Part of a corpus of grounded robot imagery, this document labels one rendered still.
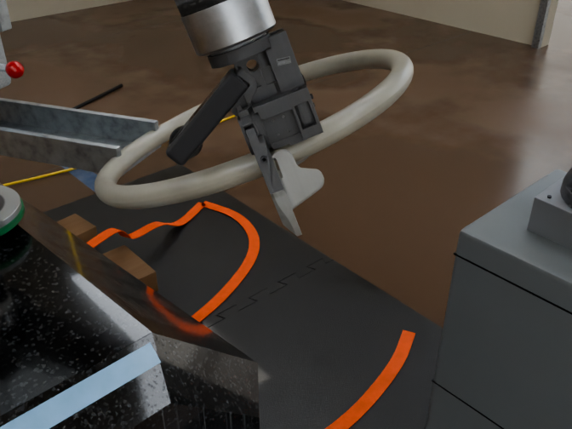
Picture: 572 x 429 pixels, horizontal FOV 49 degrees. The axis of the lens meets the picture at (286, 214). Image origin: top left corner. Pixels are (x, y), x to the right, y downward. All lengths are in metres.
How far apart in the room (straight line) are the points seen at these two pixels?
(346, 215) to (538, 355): 1.72
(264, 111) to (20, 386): 0.61
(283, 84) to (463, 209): 2.43
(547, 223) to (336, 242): 1.54
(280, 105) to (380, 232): 2.18
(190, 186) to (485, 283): 0.75
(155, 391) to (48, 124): 0.52
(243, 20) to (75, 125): 0.62
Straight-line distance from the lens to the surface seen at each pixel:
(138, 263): 2.47
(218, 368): 1.23
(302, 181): 0.67
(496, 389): 1.45
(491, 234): 1.30
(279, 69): 0.67
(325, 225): 2.83
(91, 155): 1.05
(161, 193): 0.74
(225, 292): 2.42
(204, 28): 0.65
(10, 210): 1.40
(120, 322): 1.13
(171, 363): 1.12
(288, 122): 0.68
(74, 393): 1.06
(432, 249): 2.74
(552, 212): 1.29
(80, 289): 1.23
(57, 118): 1.22
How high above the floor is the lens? 1.53
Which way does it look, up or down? 32 degrees down
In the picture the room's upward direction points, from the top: straight up
